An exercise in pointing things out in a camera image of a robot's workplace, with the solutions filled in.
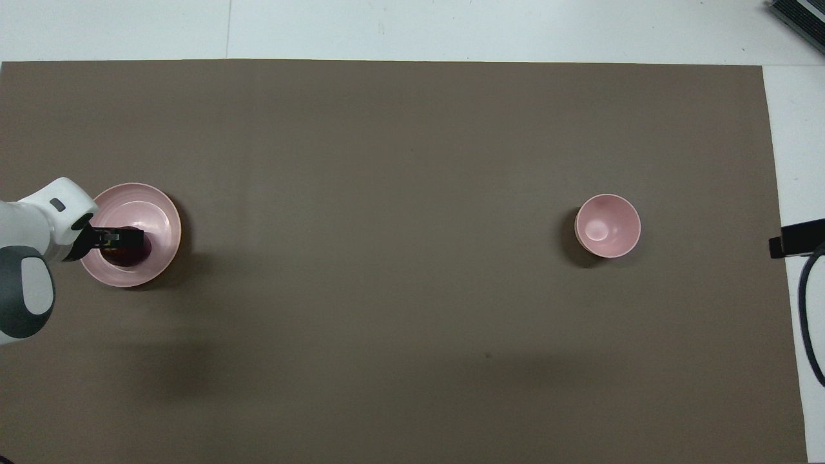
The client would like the brown table mat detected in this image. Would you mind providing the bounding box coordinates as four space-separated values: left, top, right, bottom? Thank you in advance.
0 59 808 464

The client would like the dark red apple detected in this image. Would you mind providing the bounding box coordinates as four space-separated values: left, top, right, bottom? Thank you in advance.
103 226 152 268

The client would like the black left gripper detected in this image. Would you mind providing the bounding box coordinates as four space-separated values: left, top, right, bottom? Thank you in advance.
63 227 146 262

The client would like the pink bowl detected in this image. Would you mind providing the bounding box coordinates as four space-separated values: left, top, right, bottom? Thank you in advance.
574 193 642 259

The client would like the dark ribbed device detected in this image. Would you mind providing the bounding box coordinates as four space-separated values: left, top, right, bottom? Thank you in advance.
769 0 825 55

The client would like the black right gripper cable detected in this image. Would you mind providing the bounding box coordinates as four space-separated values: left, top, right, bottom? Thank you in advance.
798 244 825 387

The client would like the pink plate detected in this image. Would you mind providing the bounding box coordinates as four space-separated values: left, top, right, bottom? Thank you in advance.
80 182 183 288

